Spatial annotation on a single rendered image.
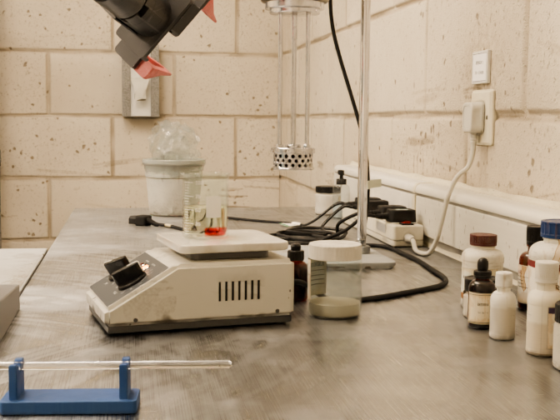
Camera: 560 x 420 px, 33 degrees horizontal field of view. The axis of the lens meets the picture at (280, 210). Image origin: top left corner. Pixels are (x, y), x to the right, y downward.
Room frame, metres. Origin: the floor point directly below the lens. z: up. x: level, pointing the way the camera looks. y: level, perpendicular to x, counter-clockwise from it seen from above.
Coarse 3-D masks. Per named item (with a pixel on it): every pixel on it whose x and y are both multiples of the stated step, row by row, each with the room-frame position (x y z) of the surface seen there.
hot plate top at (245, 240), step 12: (168, 240) 0.98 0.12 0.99; (180, 240) 0.98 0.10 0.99; (192, 240) 0.98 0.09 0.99; (204, 240) 0.98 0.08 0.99; (216, 240) 0.98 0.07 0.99; (228, 240) 0.98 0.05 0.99; (240, 240) 0.98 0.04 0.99; (252, 240) 0.98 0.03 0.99; (264, 240) 0.98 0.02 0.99; (276, 240) 0.99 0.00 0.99; (180, 252) 0.94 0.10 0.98; (192, 252) 0.94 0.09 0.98; (204, 252) 0.94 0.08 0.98; (216, 252) 0.95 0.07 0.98
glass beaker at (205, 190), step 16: (192, 176) 0.98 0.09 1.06; (208, 176) 0.98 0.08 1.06; (224, 176) 0.99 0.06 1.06; (192, 192) 0.98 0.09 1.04; (208, 192) 0.98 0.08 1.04; (224, 192) 0.99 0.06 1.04; (192, 208) 0.98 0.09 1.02; (208, 208) 0.98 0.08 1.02; (224, 208) 0.99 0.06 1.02; (192, 224) 0.98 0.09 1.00; (208, 224) 0.98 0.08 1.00; (224, 224) 0.99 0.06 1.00
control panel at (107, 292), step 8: (144, 256) 1.02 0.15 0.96; (144, 264) 0.99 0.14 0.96; (152, 264) 0.97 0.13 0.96; (160, 264) 0.96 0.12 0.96; (152, 272) 0.94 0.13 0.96; (160, 272) 0.93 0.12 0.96; (104, 280) 1.01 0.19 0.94; (144, 280) 0.93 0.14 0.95; (96, 288) 1.00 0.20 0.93; (104, 288) 0.98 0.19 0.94; (112, 288) 0.96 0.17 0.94; (128, 288) 0.93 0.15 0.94; (104, 296) 0.95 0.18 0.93; (112, 296) 0.94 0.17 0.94; (120, 296) 0.92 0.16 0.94
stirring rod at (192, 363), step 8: (192, 360) 0.69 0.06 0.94; (200, 360) 0.69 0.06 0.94; (208, 360) 0.69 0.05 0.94; (216, 360) 0.69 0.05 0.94; (224, 360) 0.69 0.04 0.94; (0, 368) 0.68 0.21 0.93; (24, 368) 0.68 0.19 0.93; (32, 368) 0.68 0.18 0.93; (40, 368) 0.68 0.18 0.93; (48, 368) 0.68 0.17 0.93; (56, 368) 0.68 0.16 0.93; (64, 368) 0.68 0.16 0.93; (72, 368) 0.68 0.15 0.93; (80, 368) 0.68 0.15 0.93; (88, 368) 0.68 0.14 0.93; (96, 368) 0.68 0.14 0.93; (104, 368) 0.68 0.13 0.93; (112, 368) 0.68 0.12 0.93; (128, 368) 0.68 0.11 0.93; (136, 368) 0.68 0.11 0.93; (144, 368) 0.68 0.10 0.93; (152, 368) 0.68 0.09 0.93
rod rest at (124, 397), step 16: (16, 368) 0.67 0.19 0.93; (16, 384) 0.67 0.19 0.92; (128, 384) 0.68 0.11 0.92; (0, 400) 0.67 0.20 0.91; (16, 400) 0.67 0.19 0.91; (32, 400) 0.67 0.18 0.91; (48, 400) 0.67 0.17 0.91; (64, 400) 0.67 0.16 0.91; (80, 400) 0.67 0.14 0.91; (96, 400) 0.67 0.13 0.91; (112, 400) 0.67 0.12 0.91; (128, 400) 0.67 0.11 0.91
